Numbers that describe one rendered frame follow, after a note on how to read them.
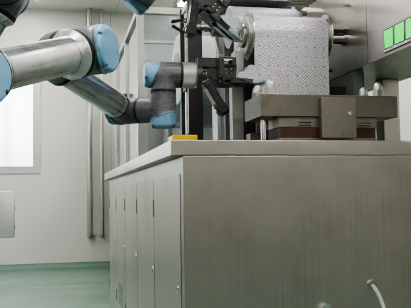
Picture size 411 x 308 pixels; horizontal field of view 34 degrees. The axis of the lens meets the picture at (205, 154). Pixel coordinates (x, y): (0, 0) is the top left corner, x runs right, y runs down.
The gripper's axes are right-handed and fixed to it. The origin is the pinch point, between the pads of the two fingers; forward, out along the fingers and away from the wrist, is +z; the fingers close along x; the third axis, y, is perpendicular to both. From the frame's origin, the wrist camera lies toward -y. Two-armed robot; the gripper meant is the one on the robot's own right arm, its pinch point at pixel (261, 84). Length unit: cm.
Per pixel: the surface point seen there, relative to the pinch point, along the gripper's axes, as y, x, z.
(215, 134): -8, 77, 4
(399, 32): 9.5, -30.3, 29.3
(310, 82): 0.7, -0.3, 15.4
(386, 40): 9.2, -23.0, 29.3
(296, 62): 6.9, -0.2, 11.1
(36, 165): 1, 555, -82
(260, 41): 12.9, -0.2, 0.0
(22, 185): -21, 556, -96
